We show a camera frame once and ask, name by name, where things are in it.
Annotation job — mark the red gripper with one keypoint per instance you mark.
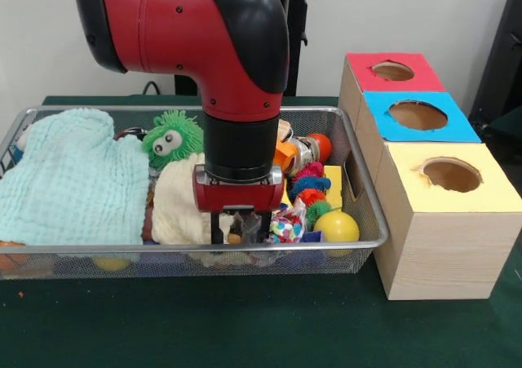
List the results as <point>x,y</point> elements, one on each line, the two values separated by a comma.
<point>238,196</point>

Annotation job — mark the cream cloth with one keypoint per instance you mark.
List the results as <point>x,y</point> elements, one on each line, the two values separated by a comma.
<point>175,205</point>

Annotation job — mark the green spiky puffer toy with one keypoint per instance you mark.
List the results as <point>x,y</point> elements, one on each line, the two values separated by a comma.
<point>171,139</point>

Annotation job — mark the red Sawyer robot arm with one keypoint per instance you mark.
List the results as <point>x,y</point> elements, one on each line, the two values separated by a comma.
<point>183,29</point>

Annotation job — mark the clear mesh bin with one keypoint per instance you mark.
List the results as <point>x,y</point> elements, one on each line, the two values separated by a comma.
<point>359,205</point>

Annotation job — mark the wooden box with three holes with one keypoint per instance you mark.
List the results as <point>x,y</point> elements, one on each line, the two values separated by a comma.
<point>444,245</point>

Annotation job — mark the clear plastic bottle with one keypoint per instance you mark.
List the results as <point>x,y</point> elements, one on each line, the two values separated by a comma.
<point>244,225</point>

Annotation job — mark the polka dot cloth toy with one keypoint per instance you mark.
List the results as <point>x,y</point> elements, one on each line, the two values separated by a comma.
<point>287,227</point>

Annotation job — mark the blue building block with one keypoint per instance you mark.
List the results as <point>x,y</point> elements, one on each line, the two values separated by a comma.
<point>313,237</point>

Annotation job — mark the rainbow spiky caterpillar toy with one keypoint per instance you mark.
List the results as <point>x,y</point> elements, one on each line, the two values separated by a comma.
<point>310,180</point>

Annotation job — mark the orange building block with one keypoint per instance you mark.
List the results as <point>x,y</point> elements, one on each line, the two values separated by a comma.
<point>284,152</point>

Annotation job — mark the yellow ball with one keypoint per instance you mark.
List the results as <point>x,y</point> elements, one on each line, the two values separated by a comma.
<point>336,226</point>

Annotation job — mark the dark green table cloth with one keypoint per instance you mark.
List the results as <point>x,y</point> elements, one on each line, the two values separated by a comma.
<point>244,323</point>

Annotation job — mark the silver metal cup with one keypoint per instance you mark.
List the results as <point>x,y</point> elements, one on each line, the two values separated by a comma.
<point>303,152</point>

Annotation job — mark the yellow foam block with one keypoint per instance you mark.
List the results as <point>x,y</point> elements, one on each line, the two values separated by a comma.
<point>333,184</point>

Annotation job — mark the red ball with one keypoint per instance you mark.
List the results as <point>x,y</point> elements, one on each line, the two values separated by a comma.
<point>322,144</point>

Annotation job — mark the mint green cloth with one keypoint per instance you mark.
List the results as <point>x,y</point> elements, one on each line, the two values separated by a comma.
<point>69,180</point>

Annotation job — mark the black chair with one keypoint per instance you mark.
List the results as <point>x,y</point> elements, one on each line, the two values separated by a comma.
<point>501,66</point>

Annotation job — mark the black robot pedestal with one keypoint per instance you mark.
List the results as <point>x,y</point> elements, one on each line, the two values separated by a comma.
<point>297,58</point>

